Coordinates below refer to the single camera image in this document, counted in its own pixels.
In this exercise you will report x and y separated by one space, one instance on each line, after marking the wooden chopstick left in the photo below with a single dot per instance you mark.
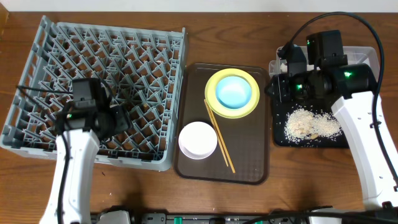
216 131

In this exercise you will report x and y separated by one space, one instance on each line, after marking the wooden chopstick right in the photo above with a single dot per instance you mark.
221 142

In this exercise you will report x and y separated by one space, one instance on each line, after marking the spilled rice pile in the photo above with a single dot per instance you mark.
303 125

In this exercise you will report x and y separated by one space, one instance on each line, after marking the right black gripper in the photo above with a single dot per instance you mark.
281 87

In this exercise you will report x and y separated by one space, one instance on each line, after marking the yellow round plate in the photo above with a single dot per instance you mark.
217 107

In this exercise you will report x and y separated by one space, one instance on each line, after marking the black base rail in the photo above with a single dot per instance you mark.
146 215

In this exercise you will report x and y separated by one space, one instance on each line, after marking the grey plastic dishwasher rack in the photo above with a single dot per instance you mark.
144 69

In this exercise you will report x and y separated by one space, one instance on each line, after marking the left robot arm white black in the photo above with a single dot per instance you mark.
81 126

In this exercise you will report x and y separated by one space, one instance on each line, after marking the black rectangular tray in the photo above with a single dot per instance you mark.
280 111

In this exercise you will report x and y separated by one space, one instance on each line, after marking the wooden chopstick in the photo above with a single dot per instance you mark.
221 142
216 131

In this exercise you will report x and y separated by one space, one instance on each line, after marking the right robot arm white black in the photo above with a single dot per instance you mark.
363 124

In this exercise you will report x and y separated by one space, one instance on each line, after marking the clear plastic waste bin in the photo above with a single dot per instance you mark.
370 53

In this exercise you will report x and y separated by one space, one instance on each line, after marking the light blue bowl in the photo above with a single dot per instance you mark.
233 92

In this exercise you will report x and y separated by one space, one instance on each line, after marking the pink white small plate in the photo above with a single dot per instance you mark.
197 140

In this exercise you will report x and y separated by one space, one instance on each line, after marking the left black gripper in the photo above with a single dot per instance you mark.
123 118

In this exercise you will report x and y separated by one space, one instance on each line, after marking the brown plastic serving tray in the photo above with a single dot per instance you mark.
247 139

